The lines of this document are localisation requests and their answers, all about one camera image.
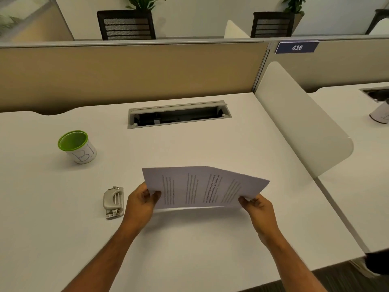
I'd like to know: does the grey metal hole punch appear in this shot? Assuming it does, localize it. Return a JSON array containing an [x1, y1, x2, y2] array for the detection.
[[103, 185, 124, 220]]

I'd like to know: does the wide beige partition panel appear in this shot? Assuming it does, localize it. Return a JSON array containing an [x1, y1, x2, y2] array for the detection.
[[0, 39, 271, 116]]

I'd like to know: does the neighbouring white desk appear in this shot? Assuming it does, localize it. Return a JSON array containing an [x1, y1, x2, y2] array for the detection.
[[307, 82, 389, 253]]

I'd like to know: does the person's left forearm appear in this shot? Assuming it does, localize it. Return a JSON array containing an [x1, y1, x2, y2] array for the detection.
[[60, 225, 143, 292]]

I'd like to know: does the long leaf green plant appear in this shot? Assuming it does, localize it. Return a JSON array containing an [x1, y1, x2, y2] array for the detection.
[[123, 0, 166, 12]]

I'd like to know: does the person's right hand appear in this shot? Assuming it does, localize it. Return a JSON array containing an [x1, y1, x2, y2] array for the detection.
[[238, 193, 282, 248]]

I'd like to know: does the narrow beige partition panel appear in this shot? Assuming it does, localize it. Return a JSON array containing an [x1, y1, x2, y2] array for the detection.
[[254, 34, 389, 93]]

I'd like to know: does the person's left hand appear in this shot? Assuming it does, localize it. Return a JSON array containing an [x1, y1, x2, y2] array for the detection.
[[121, 181, 162, 238]]

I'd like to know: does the glass topped beige partition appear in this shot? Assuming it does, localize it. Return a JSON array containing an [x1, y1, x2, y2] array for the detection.
[[0, 0, 75, 43]]

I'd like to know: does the green rimmed white cup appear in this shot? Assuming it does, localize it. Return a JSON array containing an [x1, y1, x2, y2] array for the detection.
[[57, 130, 98, 165]]

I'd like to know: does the white cup with dark rim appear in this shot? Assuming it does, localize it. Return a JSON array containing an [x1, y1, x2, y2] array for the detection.
[[369, 100, 389, 125]]

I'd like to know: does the beige planter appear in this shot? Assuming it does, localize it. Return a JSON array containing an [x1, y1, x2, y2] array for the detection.
[[291, 12, 305, 35]]

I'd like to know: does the person's right forearm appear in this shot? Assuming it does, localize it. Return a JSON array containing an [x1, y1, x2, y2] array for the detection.
[[264, 234, 329, 292]]

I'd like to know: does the blue number label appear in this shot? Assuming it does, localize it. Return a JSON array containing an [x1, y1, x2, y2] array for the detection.
[[274, 40, 320, 55]]

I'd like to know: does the small leaf green plant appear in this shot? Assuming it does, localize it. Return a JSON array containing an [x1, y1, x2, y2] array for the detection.
[[281, 0, 307, 15]]

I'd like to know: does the white printed paper sheet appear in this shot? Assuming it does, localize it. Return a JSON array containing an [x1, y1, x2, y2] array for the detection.
[[142, 166, 270, 210]]

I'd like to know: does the grey desk cable tray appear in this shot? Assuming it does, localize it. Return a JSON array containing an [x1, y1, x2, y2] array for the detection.
[[127, 100, 233, 130]]

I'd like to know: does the white curved desk divider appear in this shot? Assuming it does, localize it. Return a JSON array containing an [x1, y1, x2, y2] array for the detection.
[[224, 19, 251, 39], [254, 61, 355, 179], [369, 18, 389, 35]]

